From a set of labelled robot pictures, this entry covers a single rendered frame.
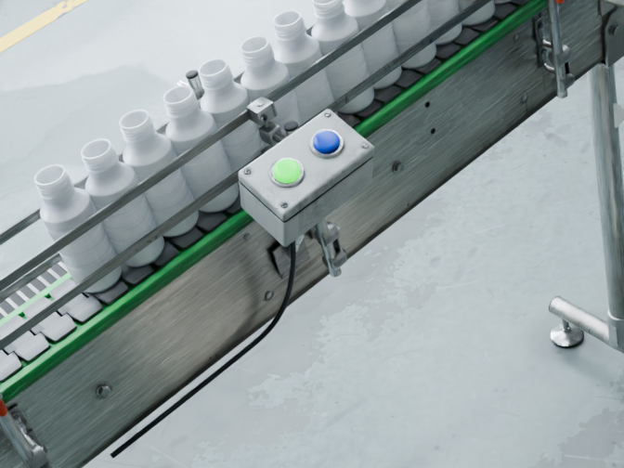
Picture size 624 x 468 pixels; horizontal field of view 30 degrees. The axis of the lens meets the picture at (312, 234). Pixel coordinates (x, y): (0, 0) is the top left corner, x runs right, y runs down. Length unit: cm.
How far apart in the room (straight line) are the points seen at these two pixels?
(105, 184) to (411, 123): 46
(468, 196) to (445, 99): 132
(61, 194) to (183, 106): 18
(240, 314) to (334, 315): 121
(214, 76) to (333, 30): 18
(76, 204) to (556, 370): 140
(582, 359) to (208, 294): 122
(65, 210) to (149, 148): 12
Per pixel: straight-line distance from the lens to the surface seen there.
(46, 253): 133
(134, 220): 138
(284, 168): 129
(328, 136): 132
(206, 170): 141
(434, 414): 246
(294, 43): 146
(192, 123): 139
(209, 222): 145
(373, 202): 159
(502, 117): 173
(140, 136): 136
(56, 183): 133
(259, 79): 143
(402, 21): 156
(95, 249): 137
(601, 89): 198
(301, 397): 256
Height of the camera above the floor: 189
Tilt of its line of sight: 40 degrees down
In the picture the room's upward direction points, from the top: 17 degrees counter-clockwise
